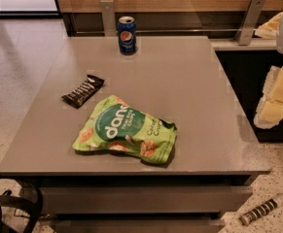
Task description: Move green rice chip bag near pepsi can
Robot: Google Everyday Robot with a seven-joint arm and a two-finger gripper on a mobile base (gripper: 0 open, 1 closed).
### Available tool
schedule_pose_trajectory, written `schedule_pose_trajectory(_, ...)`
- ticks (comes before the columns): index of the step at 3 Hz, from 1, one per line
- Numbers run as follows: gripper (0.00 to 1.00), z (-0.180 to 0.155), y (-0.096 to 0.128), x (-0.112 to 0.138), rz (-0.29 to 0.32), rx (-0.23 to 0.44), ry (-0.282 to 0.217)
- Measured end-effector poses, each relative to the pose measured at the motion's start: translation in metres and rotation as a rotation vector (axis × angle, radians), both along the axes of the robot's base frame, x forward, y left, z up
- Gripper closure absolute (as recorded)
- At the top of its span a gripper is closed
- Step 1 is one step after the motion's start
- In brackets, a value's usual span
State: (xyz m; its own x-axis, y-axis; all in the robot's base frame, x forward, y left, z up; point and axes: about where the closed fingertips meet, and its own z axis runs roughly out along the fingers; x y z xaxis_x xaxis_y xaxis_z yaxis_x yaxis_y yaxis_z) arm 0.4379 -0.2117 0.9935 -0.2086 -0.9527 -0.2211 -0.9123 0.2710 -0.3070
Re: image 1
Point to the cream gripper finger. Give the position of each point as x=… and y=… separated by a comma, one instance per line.
x=268, y=114
x=273, y=88

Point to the green rice chip bag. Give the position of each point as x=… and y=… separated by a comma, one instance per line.
x=115, y=126

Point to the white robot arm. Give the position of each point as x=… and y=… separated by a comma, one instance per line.
x=273, y=29

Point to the blue pepsi can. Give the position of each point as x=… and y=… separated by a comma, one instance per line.
x=126, y=35

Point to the white power strip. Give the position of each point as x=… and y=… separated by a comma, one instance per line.
x=262, y=210

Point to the upper grey drawer front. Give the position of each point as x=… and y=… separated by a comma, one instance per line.
x=143, y=200

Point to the grey drawer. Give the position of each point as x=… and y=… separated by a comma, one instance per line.
x=138, y=226
x=143, y=200

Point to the lower grey drawer front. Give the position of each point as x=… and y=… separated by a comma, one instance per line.
x=138, y=226

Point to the dark brown snack bar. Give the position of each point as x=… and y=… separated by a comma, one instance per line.
x=81, y=94

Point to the horizontal metal rail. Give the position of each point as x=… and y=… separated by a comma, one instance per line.
x=186, y=31

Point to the left metal rail bracket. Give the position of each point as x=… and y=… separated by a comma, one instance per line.
x=108, y=18

